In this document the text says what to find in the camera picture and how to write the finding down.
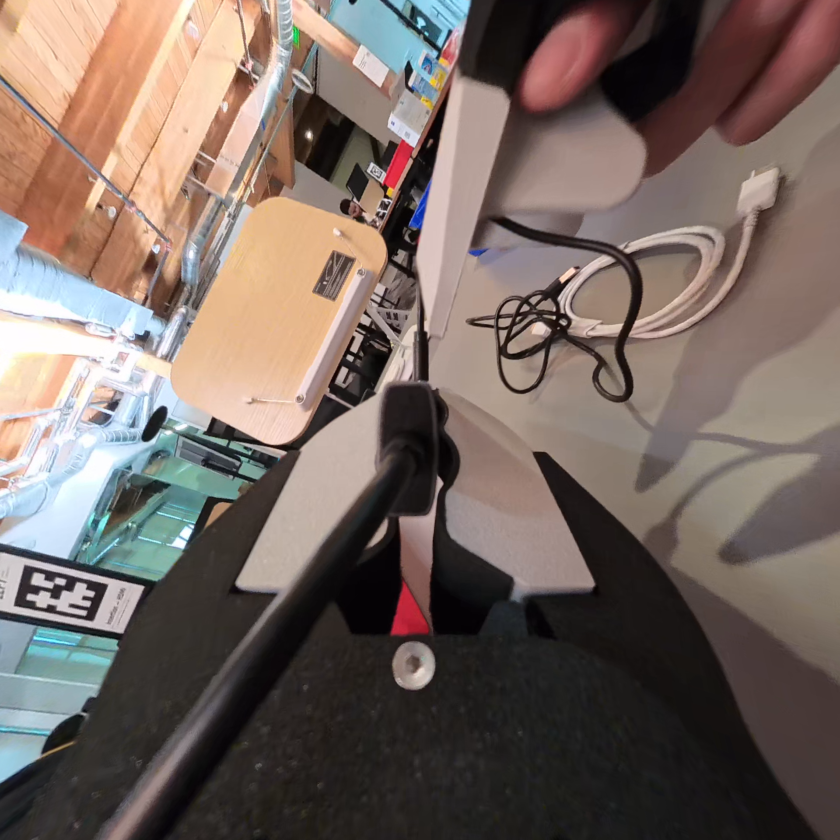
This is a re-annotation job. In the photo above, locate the white cable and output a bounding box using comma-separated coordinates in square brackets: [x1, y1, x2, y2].
[558, 166, 782, 340]

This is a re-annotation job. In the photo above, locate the black white marker sign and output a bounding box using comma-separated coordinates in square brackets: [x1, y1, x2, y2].
[0, 543, 148, 637]

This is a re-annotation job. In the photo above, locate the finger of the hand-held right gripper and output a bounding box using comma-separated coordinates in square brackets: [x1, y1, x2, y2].
[489, 97, 649, 217]
[415, 75, 513, 339]

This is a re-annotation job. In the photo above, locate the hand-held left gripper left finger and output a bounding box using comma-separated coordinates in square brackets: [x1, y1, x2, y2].
[234, 394, 401, 635]

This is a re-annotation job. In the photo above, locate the wooden laptop stand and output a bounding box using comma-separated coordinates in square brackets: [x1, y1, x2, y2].
[169, 197, 389, 447]

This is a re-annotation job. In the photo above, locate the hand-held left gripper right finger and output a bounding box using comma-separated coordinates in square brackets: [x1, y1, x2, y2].
[430, 387, 597, 635]

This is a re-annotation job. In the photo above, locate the silver ventilation duct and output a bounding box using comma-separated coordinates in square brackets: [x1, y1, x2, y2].
[0, 217, 172, 342]
[180, 0, 296, 309]

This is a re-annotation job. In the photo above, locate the black cable blue plug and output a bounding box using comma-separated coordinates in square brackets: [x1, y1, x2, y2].
[108, 382, 442, 840]

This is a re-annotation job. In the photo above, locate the thin black cable gold plug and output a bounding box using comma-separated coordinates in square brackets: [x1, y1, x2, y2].
[465, 264, 592, 395]

